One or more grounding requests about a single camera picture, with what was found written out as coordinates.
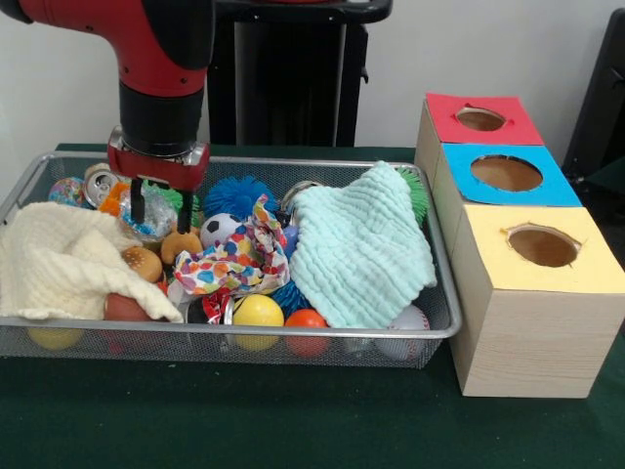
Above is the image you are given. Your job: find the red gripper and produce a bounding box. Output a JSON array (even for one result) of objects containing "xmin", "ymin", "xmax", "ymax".
[{"xmin": 106, "ymin": 125, "xmax": 211, "ymax": 235}]

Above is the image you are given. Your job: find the tan plush toy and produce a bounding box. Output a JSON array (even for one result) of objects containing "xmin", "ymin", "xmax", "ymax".
[{"xmin": 160, "ymin": 227, "xmax": 204, "ymax": 265}]

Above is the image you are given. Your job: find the mint waffle cloth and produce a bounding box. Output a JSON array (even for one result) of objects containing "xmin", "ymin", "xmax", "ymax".
[{"xmin": 288, "ymin": 160, "xmax": 438, "ymax": 329}]

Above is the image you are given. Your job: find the silver mesh bin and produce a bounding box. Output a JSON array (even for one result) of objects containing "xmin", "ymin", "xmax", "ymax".
[{"xmin": 0, "ymin": 150, "xmax": 463, "ymax": 370}]

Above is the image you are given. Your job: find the wooden box with three holes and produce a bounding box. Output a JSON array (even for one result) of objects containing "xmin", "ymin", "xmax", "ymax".
[{"xmin": 413, "ymin": 92, "xmax": 625, "ymax": 400}]

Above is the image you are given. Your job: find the toy burger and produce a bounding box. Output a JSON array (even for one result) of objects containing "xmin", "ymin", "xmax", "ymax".
[{"xmin": 120, "ymin": 246, "xmax": 164, "ymax": 283}]

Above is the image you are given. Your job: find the black and white soccer ball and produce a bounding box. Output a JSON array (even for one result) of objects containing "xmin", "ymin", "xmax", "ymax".
[{"xmin": 199, "ymin": 213, "xmax": 245, "ymax": 249}]

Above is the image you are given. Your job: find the crushed silver can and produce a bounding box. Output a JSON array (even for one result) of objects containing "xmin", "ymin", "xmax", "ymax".
[{"xmin": 83, "ymin": 163, "xmax": 122, "ymax": 209}]

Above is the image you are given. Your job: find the blue spiky ball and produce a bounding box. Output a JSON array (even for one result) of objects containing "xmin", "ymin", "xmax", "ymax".
[{"xmin": 203, "ymin": 175, "xmax": 278, "ymax": 219}]

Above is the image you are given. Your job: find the colourful polka dot cloth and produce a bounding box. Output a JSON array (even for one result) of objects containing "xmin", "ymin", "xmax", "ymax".
[{"xmin": 173, "ymin": 193, "xmax": 290, "ymax": 297}]

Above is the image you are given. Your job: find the cream waffle cloth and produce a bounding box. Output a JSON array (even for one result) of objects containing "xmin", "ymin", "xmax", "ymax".
[{"xmin": 0, "ymin": 200, "xmax": 185, "ymax": 323}]

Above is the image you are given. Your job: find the yellow smooth ball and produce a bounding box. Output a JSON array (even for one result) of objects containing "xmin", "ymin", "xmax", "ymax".
[{"xmin": 231, "ymin": 294, "xmax": 286, "ymax": 352}]

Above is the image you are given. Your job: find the orange smooth ball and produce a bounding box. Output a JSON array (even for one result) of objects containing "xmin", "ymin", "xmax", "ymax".
[{"xmin": 284, "ymin": 308, "xmax": 329, "ymax": 358}]

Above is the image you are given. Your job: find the dark green tablecloth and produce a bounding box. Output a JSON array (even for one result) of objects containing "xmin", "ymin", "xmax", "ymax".
[{"xmin": 0, "ymin": 142, "xmax": 625, "ymax": 469}]

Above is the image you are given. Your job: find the white baseball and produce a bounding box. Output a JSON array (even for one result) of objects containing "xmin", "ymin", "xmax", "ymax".
[{"xmin": 375, "ymin": 305, "xmax": 431, "ymax": 362}]

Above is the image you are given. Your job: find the black side stand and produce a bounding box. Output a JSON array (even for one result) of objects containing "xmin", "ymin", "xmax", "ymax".
[{"xmin": 561, "ymin": 7, "xmax": 625, "ymax": 182}]

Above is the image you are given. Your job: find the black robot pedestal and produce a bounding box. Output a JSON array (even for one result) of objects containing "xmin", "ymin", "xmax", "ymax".
[{"xmin": 207, "ymin": 0, "xmax": 395, "ymax": 148}]

